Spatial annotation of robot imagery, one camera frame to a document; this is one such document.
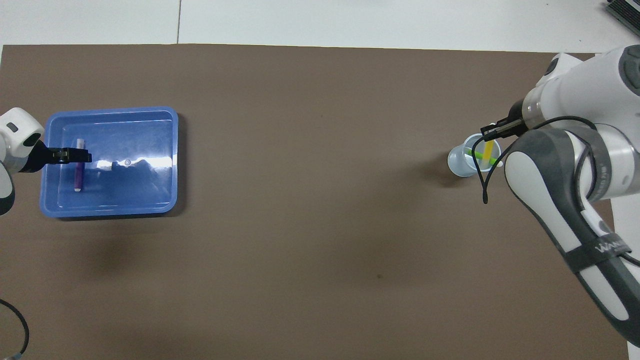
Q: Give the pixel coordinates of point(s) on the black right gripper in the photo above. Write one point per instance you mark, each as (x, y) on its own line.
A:
(517, 120)

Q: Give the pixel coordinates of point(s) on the brown table mat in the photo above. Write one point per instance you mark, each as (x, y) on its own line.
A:
(300, 200)

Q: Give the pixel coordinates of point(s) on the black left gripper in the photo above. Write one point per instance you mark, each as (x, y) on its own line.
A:
(37, 157)

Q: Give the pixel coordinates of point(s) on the grey ribbed device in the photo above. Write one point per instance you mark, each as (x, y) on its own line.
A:
(627, 12)

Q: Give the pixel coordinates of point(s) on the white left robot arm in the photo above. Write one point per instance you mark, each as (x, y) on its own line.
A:
(15, 135)

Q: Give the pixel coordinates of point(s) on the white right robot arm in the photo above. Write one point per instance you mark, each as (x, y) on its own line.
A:
(575, 85)

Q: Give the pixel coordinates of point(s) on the blue plastic tray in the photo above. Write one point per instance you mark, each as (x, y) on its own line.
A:
(135, 190)

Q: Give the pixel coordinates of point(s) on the clear plastic cup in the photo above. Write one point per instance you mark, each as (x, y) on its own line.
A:
(459, 162)

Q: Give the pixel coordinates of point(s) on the green pen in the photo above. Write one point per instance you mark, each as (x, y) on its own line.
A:
(475, 155)

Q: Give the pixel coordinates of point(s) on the purple pen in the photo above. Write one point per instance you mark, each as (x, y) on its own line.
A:
(79, 175)

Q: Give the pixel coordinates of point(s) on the yellow pen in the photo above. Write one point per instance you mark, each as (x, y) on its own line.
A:
(488, 150)

